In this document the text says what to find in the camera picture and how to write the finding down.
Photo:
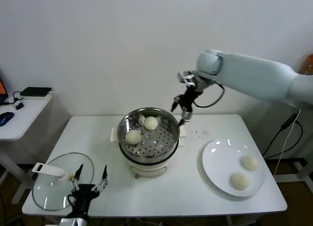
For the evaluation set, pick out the stainless steel steamer basket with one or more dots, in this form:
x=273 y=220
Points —
x=161 y=140

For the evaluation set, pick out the white round plate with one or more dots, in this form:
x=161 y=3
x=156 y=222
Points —
x=220 y=167

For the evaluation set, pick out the orange bottle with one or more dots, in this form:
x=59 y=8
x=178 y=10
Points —
x=308 y=64

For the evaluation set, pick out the laptop with orange screen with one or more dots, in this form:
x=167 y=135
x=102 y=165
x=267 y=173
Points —
x=2 y=87

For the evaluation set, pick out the blue computer mouse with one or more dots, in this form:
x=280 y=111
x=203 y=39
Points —
x=5 y=118

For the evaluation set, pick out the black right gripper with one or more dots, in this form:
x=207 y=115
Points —
x=189 y=100

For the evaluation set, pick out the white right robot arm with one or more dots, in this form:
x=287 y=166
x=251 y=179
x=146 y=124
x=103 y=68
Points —
x=256 y=74

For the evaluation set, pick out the black flat box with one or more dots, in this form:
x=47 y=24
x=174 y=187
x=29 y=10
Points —
x=35 y=91

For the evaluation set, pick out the white steamed baozi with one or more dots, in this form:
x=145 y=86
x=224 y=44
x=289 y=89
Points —
x=250 y=162
x=240 y=180
x=133 y=137
x=150 y=123

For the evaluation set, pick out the small black dongle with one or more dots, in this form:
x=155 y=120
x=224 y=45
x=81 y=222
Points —
x=19 y=106

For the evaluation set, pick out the scattered brown crumbs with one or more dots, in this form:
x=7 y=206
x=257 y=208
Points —
x=204 y=131

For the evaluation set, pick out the white side table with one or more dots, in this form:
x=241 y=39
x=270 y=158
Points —
x=24 y=118

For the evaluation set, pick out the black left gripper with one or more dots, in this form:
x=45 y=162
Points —
x=84 y=193

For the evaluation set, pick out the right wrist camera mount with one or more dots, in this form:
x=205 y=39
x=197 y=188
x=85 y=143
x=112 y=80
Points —
x=185 y=78

